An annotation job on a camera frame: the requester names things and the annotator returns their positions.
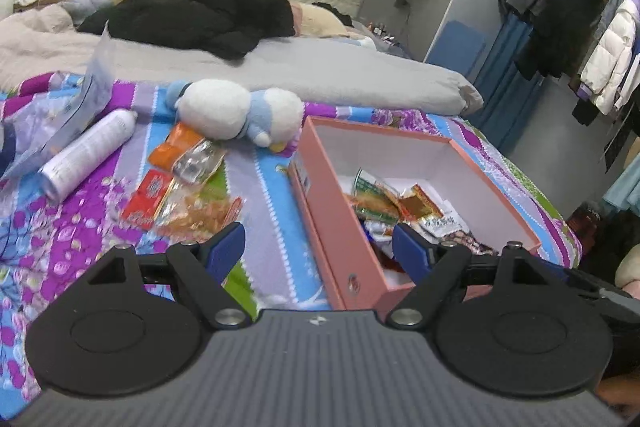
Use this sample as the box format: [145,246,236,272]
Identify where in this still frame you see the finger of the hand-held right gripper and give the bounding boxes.
[562,264,640,323]

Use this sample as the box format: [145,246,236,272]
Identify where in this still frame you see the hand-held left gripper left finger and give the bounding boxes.
[86,221,253,329]

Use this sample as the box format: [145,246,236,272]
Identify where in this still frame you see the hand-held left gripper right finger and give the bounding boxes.
[385,222,568,330]

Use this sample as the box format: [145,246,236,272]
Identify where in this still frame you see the gold red snack packet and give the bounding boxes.
[397,184,443,223]

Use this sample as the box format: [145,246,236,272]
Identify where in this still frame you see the red orange foil snack packet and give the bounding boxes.
[350,189,401,223]

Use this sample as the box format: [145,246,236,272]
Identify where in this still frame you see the pink cardboard box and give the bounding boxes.
[287,116,543,310]

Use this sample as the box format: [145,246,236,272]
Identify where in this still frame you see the green white snack packet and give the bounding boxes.
[352,167,388,198]

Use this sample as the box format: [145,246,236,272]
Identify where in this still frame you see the orange clear snack packet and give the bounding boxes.
[155,194,246,243]

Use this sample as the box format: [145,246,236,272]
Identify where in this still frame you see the dark red bag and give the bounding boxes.
[567,202,601,238]

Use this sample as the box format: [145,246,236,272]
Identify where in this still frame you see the floral printed bed sheet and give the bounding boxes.
[0,72,586,418]

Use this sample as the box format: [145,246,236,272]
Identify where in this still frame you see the clear silver snack packet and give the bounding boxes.
[172,139,226,185]

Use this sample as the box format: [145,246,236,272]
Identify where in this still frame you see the light blue cloth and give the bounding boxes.
[602,164,640,218]

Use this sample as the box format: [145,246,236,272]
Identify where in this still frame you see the white and blue plush toy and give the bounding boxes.
[165,78,306,152]

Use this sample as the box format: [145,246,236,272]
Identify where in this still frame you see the white spray can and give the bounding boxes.
[39,109,138,202]

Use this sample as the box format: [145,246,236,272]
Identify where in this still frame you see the grey duvet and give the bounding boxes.
[0,4,485,116]

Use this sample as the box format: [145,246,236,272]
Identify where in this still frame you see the blue curtain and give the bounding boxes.
[472,14,546,152]

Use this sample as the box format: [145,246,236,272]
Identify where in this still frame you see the clear plastic bag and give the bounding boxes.
[0,21,118,180]

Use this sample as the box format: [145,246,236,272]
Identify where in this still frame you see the black jacket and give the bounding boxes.
[77,0,297,62]

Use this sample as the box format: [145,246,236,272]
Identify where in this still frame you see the white puffer jacket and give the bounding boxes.
[580,0,640,115]

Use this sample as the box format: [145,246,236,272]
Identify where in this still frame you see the beige pillow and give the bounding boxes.
[292,3,353,38]

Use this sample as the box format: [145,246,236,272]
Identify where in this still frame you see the black hanging coat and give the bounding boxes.
[515,0,608,80]

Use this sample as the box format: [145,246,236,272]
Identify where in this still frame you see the light blue clothing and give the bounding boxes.
[60,0,116,25]

